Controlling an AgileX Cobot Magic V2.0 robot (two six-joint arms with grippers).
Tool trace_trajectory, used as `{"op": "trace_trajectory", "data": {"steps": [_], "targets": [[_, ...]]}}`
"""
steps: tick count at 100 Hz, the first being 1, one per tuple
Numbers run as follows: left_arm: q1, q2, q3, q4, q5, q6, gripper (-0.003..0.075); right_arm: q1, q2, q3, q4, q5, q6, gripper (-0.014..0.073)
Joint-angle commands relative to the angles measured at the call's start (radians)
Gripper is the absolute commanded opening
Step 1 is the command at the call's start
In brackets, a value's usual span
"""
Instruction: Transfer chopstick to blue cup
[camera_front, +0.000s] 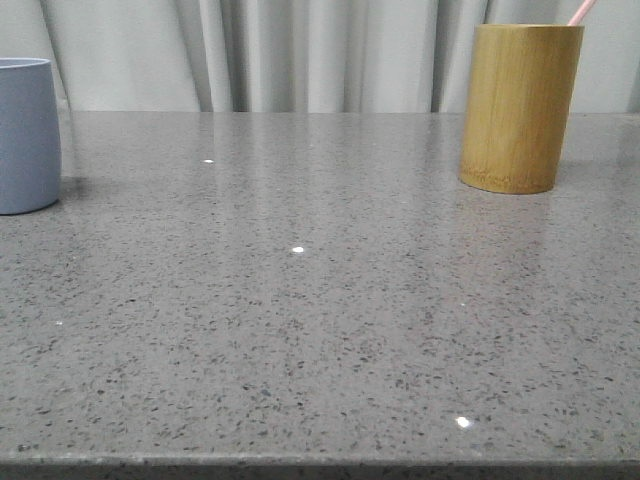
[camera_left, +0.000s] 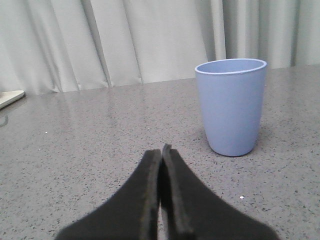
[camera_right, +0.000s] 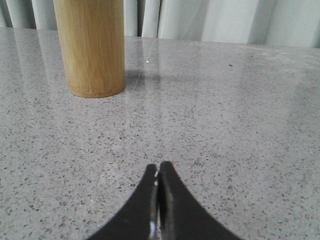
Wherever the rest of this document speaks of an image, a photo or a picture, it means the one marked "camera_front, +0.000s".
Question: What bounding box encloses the grey white curtain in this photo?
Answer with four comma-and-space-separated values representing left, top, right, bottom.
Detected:
0, 0, 640, 114

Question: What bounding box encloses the light blue cup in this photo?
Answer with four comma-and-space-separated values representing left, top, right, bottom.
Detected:
1, 58, 61, 215

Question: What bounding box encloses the bamboo wooden cup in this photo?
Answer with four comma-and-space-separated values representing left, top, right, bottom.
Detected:
459, 24, 583, 194

